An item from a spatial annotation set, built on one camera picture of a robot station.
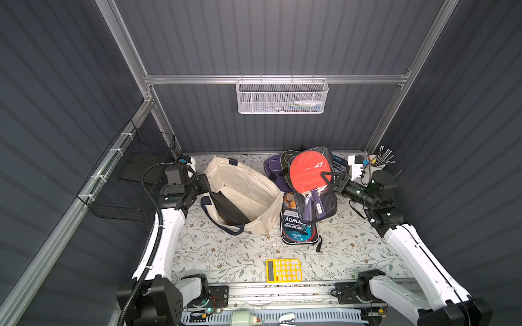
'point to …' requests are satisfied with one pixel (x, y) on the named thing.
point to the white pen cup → (374, 162)
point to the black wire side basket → (115, 191)
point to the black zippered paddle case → (230, 214)
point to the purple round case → (273, 168)
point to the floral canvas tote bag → (253, 193)
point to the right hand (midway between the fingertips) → (326, 176)
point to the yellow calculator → (283, 270)
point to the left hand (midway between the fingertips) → (208, 178)
